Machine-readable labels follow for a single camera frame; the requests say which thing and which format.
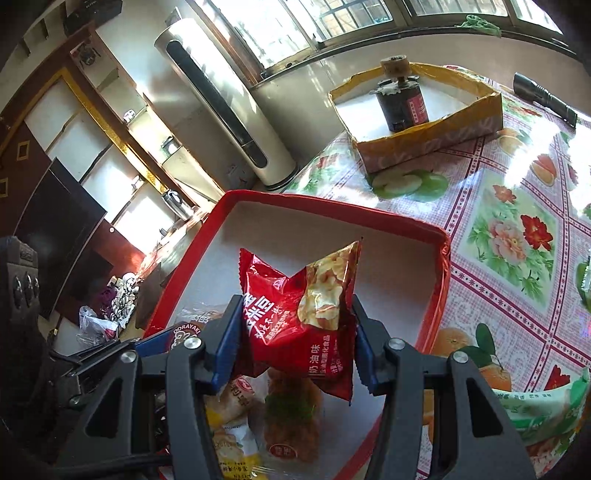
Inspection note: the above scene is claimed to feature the dorayaki clear packet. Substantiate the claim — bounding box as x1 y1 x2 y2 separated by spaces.
165 305 224 351

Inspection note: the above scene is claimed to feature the red popcorn snack bag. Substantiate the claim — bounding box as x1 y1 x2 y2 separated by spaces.
235 241 362 401

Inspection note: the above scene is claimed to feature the yellow biscuit packet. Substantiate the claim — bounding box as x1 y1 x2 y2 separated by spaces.
204 376 267 480

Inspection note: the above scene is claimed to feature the fried snack green label packet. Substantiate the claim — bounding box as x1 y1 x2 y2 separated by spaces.
263 369 322 463

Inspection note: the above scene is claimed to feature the red rimmed white tray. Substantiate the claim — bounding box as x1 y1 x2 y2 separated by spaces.
142 189 453 480

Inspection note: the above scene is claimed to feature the black television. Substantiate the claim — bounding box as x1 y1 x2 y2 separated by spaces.
16 159 106 318

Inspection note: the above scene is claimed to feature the green long snack packet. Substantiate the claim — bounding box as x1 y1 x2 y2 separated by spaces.
493 369 590 446

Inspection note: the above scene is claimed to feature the floral plastic tablecloth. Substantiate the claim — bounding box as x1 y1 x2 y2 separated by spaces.
290 89 590 392

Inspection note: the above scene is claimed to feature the white tower air conditioner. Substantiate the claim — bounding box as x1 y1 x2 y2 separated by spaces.
154 18 297 191

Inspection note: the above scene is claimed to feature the yellow cardboard box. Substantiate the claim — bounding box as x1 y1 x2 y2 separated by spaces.
329 62 503 173

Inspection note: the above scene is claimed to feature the dark jar in box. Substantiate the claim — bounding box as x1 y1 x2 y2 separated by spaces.
375 55 429 133

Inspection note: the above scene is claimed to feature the black flashlight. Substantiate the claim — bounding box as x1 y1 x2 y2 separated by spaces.
513 72 578 128

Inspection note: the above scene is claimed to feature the window with metal grille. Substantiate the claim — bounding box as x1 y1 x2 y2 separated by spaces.
190 0 569 84

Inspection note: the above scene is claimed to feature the green cloth on sill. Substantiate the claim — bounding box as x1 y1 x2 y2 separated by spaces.
459 14 502 38

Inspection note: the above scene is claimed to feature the wooden wall cabinet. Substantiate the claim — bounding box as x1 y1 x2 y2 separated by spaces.
1 26 222 318

